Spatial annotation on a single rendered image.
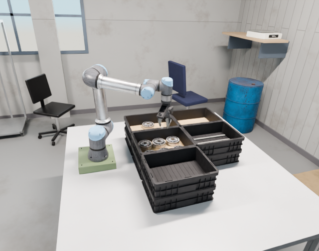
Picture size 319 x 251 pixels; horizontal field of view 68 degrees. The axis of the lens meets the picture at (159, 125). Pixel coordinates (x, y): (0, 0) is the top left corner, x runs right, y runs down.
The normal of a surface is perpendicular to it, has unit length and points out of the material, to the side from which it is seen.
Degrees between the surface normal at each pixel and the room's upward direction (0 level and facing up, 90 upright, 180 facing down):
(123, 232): 0
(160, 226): 0
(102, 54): 90
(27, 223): 0
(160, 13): 90
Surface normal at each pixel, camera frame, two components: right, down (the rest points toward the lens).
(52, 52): 0.29, 0.45
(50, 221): 0.04, -0.89
